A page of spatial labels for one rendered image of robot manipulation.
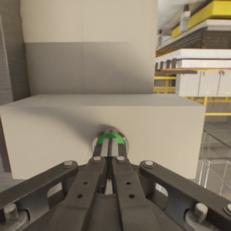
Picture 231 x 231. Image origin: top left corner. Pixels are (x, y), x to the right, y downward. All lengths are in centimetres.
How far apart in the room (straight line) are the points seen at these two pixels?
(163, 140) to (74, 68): 15
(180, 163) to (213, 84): 757
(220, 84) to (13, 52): 779
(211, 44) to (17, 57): 268
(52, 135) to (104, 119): 5
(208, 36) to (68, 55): 262
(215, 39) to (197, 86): 473
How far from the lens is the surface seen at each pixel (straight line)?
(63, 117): 16
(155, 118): 16
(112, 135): 15
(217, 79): 778
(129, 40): 24
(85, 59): 24
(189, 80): 725
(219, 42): 286
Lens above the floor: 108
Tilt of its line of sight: 15 degrees up
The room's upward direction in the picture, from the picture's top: 180 degrees clockwise
